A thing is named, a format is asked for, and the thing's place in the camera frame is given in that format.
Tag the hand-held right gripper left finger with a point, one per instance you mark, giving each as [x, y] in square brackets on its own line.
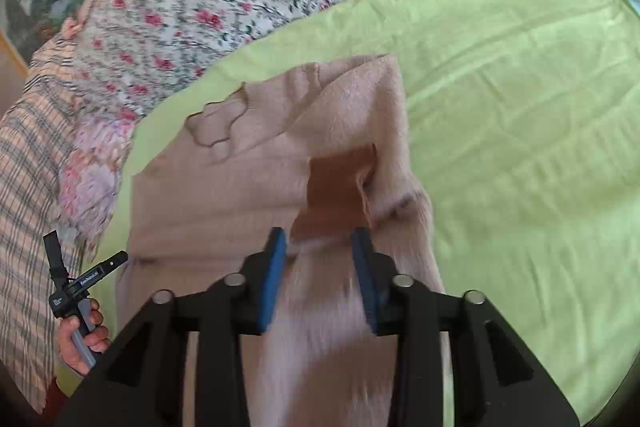
[272, 282]

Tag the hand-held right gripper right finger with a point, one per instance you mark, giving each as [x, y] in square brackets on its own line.
[365, 282]

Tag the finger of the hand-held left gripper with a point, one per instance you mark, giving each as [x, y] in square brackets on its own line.
[54, 254]
[107, 263]

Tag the dusty pink knit sweater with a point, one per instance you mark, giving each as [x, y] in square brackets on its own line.
[225, 197]

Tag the person's left hand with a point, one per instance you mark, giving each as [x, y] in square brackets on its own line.
[70, 349]

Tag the plaid blanket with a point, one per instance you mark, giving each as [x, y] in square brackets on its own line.
[25, 207]

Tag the ruffled floral pillow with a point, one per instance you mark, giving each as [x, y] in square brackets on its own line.
[90, 177]

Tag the green bed sheet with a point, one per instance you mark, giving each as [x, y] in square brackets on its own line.
[500, 132]

